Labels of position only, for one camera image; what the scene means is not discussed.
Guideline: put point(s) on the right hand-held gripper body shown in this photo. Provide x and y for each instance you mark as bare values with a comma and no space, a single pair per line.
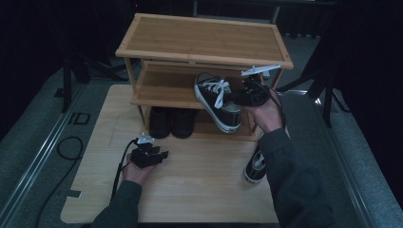
255,93

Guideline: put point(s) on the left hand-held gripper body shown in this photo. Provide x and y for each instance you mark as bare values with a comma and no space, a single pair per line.
144,156

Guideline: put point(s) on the black white lace-up sneaker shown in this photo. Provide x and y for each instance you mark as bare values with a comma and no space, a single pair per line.
221,110
255,169

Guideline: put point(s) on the black shoe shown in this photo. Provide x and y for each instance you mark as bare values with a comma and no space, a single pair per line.
182,123
159,122

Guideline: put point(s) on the wooden shoe rack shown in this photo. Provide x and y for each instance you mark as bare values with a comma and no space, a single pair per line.
202,41

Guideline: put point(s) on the person's left hand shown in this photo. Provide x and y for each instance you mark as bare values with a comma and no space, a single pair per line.
134,174

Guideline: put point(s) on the person's right hand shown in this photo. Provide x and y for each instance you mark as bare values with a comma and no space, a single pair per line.
269,117

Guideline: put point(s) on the black metal stand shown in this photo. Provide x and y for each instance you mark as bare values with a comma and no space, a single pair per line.
66,85
328,95

